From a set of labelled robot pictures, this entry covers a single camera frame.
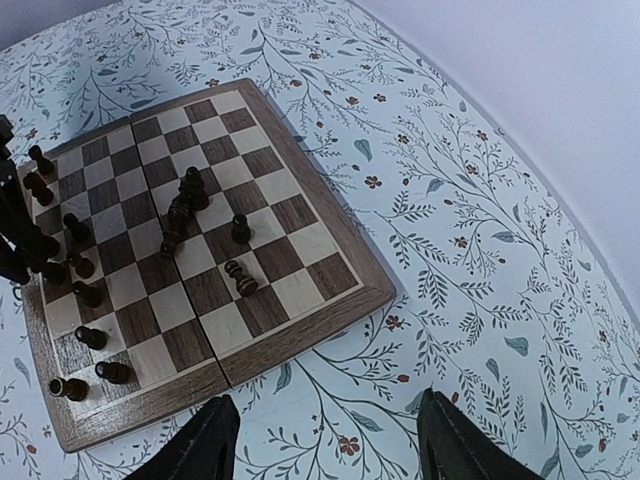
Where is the dark small chess piece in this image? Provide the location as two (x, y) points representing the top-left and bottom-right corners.
(67, 251), (95, 279)
(224, 260), (259, 297)

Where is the floral patterned table mat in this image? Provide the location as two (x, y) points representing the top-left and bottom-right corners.
(1, 1), (639, 479)

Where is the wooden chess board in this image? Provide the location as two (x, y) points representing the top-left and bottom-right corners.
(19, 79), (396, 453)

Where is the dark pawn placed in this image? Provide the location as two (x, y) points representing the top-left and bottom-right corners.
(63, 213), (91, 243)
(23, 172), (54, 206)
(28, 145), (55, 177)

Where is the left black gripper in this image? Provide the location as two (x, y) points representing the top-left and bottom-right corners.
(1, 114), (60, 280)

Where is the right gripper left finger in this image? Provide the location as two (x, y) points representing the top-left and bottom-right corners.
(126, 394), (240, 480)

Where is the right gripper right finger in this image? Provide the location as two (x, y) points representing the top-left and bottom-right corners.
(417, 388), (540, 480)

